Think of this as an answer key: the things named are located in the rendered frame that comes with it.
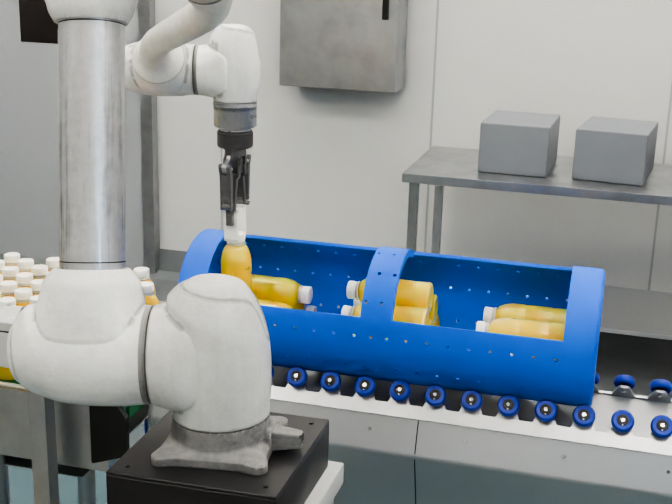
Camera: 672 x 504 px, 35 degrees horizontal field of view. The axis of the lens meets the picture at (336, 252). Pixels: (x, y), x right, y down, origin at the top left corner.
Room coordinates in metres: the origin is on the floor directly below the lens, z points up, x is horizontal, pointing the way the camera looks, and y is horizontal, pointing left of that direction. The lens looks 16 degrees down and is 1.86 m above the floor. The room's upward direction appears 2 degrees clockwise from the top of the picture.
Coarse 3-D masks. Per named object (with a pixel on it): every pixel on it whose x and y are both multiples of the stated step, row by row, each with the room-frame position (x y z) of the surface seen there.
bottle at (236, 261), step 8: (224, 248) 2.18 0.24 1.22; (232, 248) 2.17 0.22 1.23; (240, 248) 2.17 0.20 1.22; (248, 248) 2.20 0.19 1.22; (224, 256) 2.17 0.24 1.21; (232, 256) 2.16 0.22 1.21; (240, 256) 2.17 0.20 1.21; (248, 256) 2.18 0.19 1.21; (224, 264) 2.17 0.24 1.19; (232, 264) 2.16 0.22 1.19; (240, 264) 2.16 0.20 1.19; (248, 264) 2.18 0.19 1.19; (224, 272) 2.17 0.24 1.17; (232, 272) 2.16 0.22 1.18; (240, 272) 2.16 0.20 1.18; (248, 272) 2.18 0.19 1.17; (248, 280) 2.17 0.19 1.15
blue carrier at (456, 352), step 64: (192, 256) 2.18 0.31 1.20; (256, 256) 2.37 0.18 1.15; (320, 256) 2.32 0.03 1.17; (384, 256) 2.13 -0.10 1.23; (448, 256) 2.20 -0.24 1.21; (320, 320) 2.05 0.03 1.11; (384, 320) 2.02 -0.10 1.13; (448, 320) 2.25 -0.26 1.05; (576, 320) 1.94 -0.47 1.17; (448, 384) 2.03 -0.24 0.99; (512, 384) 1.97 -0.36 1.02; (576, 384) 1.93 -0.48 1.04
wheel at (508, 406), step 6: (504, 396) 2.00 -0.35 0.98; (510, 396) 1.99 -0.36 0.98; (498, 402) 1.99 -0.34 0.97; (504, 402) 1.99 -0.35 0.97; (510, 402) 1.99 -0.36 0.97; (516, 402) 1.98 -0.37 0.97; (498, 408) 1.98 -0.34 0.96; (504, 408) 1.98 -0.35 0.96; (510, 408) 1.98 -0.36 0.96; (516, 408) 1.98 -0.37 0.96; (504, 414) 1.97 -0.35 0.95; (510, 414) 1.97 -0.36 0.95
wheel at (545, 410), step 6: (540, 402) 1.98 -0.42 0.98; (546, 402) 1.97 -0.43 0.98; (552, 402) 1.97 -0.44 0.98; (540, 408) 1.97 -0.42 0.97; (546, 408) 1.96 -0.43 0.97; (552, 408) 1.96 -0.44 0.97; (540, 414) 1.96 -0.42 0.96; (546, 414) 1.96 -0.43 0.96; (552, 414) 1.96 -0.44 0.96; (540, 420) 1.96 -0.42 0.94; (546, 420) 1.95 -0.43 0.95
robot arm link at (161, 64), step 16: (224, 0) 1.76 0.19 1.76; (176, 16) 1.95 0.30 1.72; (192, 16) 1.89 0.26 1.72; (208, 16) 1.83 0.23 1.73; (224, 16) 1.86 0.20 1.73; (160, 32) 1.99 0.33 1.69; (176, 32) 1.95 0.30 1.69; (192, 32) 1.92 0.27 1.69; (128, 48) 2.17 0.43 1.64; (144, 48) 2.05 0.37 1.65; (160, 48) 2.01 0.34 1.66; (176, 48) 2.13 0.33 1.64; (192, 48) 2.17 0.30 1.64; (128, 64) 2.15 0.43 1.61; (144, 64) 2.10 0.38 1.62; (160, 64) 2.09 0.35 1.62; (176, 64) 2.12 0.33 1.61; (192, 64) 2.15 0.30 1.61; (128, 80) 2.15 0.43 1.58; (144, 80) 2.12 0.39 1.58; (160, 80) 2.11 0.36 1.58; (176, 80) 2.13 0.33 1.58; (192, 80) 2.15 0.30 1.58
